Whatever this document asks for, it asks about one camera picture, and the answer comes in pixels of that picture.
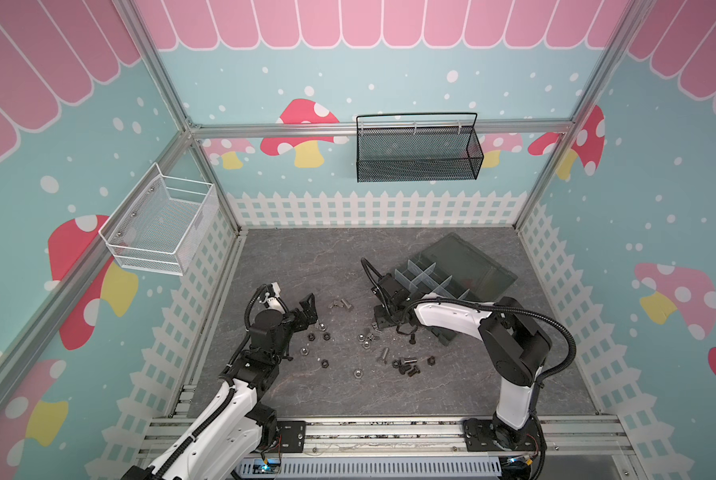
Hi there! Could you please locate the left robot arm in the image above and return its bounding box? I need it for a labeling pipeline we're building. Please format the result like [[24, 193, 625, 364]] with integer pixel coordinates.
[[123, 282, 319, 479]]

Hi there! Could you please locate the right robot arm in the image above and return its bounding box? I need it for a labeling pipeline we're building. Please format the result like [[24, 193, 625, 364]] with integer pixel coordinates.
[[371, 275, 577, 451]]

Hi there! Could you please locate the clear compartment organizer box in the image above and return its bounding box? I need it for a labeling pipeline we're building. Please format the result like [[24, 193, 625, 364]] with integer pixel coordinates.
[[387, 232, 519, 347]]

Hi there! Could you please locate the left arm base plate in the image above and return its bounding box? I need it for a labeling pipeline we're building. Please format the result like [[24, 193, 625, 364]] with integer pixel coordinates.
[[256, 420, 307, 455]]

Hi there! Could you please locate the aluminium mounting rail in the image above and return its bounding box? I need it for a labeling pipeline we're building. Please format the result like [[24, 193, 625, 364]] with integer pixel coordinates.
[[134, 415, 635, 458]]

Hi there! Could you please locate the grey slotted cable duct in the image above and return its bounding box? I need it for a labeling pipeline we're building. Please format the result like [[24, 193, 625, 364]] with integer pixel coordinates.
[[236, 456, 503, 479]]

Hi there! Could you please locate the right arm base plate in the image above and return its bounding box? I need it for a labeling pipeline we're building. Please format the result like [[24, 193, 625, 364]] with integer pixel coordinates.
[[462, 416, 546, 454]]

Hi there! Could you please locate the black wire mesh basket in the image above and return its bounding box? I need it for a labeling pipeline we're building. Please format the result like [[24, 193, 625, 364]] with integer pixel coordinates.
[[355, 112, 485, 183]]

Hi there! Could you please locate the white wire mesh basket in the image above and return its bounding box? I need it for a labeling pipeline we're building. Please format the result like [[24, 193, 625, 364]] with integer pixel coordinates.
[[99, 164, 219, 276]]

